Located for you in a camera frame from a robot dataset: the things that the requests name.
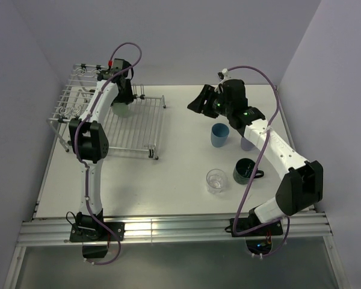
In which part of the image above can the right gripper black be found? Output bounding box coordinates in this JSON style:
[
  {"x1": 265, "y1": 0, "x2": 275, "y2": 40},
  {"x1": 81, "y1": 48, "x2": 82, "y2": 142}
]
[{"x1": 187, "y1": 84, "x2": 232, "y2": 119}]

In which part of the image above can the light green cup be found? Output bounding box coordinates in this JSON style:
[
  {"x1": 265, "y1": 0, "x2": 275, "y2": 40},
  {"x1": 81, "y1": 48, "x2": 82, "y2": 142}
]
[{"x1": 111, "y1": 103, "x2": 131, "y2": 118}]

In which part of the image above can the blue cup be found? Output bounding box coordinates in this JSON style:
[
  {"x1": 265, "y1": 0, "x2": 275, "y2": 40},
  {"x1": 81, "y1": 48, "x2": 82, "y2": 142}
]
[{"x1": 211, "y1": 123, "x2": 229, "y2": 148}]

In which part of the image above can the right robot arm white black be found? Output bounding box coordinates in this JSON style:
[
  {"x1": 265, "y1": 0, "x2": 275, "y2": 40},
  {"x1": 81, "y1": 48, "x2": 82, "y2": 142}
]
[{"x1": 187, "y1": 79, "x2": 323, "y2": 235}]

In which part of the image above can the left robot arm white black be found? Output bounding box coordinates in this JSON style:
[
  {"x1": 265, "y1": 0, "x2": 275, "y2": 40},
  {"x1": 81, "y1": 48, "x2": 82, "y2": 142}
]
[{"x1": 69, "y1": 58, "x2": 135, "y2": 240}]

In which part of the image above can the purple cup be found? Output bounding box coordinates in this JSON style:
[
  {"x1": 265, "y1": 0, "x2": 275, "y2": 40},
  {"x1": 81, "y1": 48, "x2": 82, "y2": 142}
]
[{"x1": 240, "y1": 137, "x2": 254, "y2": 151}]

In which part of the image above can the clear glass cup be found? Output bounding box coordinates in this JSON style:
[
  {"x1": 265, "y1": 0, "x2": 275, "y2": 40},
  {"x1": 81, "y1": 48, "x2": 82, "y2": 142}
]
[{"x1": 206, "y1": 169, "x2": 227, "y2": 194}]

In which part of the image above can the dark green mug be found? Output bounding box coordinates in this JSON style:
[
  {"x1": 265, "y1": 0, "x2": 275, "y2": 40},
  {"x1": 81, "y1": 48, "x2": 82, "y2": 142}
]
[{"x1": 233, "y1": 158, "x2": 256, "y2": 185}]

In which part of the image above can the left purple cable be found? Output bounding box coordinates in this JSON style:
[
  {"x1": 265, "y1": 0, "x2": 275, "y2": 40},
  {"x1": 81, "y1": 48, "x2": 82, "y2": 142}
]
[{"x1": 73, "y1": 42, "x2": 143, "y2": 266}]

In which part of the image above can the purple cable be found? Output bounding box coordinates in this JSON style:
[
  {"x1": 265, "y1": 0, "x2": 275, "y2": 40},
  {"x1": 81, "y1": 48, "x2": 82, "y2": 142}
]
[
  {"x1": 73, "y1": 42, "x2": 143, "y2": 266},
  {"x1": 231, "y1": 65, "x2": 291, "y2": 259}
]

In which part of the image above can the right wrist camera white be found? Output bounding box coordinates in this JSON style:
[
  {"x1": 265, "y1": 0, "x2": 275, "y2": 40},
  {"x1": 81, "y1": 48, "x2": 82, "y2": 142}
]
[{"x1": 215, "y1": 68, "x2": 231, "y2": 92}]

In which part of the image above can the silver wire dish rack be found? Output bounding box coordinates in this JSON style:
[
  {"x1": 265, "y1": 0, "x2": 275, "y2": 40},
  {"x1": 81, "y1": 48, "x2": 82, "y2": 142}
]
[{"x1": 46, "y1": 64, "x2": 166, "y2": 160}]

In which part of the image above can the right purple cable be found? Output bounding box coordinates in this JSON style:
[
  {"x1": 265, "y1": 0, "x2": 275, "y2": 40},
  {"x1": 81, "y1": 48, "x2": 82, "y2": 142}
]
[{"x1": 231, "y1": 65, "x2": 291, "y2": 259}]

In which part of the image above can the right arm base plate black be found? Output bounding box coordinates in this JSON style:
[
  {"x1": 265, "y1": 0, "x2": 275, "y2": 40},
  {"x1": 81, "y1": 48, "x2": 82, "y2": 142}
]
[{"x1": 236, "y1": 215, "x2": 283, "y2": 237}]

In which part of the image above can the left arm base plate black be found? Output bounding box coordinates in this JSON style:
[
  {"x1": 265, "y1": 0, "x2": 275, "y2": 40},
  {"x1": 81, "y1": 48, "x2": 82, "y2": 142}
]
[{"x1": 69, "y1": 222, "x2": 125, "y2": 243}]

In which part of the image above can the aluminium rail frame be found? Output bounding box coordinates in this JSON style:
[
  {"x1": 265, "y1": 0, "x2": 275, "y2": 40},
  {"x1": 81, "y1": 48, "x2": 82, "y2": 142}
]
[{"x1": 5, "y1": 85, "x2": 350, "y2": 288}]

